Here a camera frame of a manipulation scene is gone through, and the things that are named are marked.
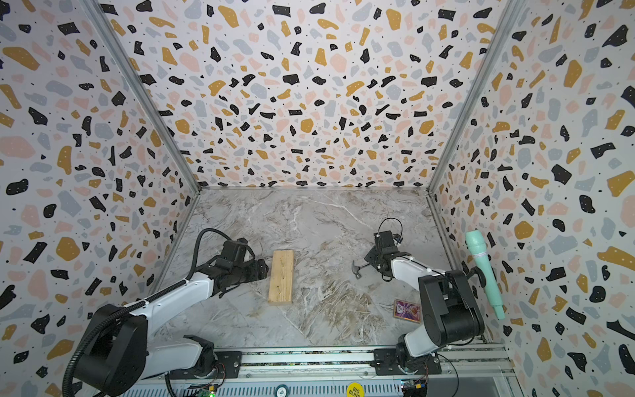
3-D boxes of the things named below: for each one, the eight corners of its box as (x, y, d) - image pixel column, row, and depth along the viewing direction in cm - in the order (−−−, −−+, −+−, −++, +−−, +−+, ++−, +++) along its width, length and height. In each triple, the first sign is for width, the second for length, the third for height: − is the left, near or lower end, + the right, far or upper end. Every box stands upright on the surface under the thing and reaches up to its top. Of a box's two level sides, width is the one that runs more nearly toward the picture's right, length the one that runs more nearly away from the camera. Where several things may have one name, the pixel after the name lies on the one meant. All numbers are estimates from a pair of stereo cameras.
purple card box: (392, 316, 86) (394, 314, 84) (393, 300, 89) (395, 297, 88) (419, 323, 84) (421, 321, 83) (419, 306, 88) (421, 303, 86)
